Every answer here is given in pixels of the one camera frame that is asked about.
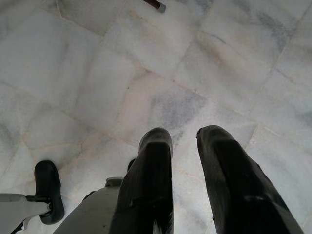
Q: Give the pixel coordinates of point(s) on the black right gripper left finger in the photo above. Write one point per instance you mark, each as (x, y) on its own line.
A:
(146, 185)

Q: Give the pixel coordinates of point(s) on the brown furniture leg grey cap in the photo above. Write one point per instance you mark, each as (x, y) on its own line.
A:
(159, 5)

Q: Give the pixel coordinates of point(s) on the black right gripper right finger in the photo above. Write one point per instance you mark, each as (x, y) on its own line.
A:
(234, 185)

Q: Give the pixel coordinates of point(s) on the grey robot left leg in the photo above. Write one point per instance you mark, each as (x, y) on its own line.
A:
(23, 207)

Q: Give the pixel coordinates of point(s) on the black robot right foot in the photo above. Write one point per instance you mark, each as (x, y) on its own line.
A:
(131, 163)

